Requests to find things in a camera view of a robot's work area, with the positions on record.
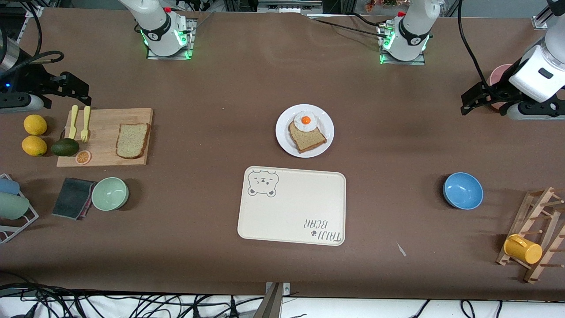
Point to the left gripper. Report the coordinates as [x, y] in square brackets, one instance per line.
[499, 92]

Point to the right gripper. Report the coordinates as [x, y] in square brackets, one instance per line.
[36, 82]

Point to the brown bread slice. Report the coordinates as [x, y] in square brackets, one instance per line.
[132, 141]
[309, 141]

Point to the toy fried egg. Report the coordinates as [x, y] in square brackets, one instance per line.
[305, 120]

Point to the white round plate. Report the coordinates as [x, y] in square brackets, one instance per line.
[282, 132]

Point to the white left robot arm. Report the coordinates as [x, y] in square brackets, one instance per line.
[412, 31]

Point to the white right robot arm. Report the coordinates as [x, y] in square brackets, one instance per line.
[154, 26]

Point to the pink bowl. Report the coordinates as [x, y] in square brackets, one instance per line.
[499, 75]

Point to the pale yellow plastic knife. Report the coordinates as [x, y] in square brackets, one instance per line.
[73, 119]

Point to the pale yellow plastic fork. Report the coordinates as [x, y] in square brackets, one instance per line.
[86, 121]

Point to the yellow lemon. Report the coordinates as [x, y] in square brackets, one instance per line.
[35, 124]
[34, 145]

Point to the wooden cutting board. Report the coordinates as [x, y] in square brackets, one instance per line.
[103, 132]

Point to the dark green avocado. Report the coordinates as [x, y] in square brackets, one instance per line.
[65, 147]

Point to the toy orange slice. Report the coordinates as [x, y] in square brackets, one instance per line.
[83, 157]

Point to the blue bowl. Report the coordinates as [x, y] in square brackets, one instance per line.
[463, 191]

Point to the dark grey folded cloth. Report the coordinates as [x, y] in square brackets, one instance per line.
[70, 198]

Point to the pale green bowl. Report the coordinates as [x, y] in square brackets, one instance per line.
[110, 193]

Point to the light blue cup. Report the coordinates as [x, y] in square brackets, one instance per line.
[9, 187]

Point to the grey green cup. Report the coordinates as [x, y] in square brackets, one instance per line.
[13, 206]

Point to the wooden peg drying rack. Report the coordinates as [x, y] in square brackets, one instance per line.
[524, 223]

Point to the yellow plastic mug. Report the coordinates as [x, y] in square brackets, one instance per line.
[525, 251]

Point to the small grey tape scrap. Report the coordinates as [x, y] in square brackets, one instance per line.
[401, 249]

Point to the grey equipment box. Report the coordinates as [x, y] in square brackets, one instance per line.
[289, 6]

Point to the cream bear print tray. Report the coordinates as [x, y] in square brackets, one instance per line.
[291, 207]

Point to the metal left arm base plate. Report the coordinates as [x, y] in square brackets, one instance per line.
[417, 62]

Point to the silver aluminium frame bracket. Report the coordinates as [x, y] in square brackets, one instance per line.
[542, 20]
[34, 12]

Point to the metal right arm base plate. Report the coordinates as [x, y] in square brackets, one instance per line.
[152, 56]

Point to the metal table edge bracket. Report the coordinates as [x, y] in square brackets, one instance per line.
[271, 304]

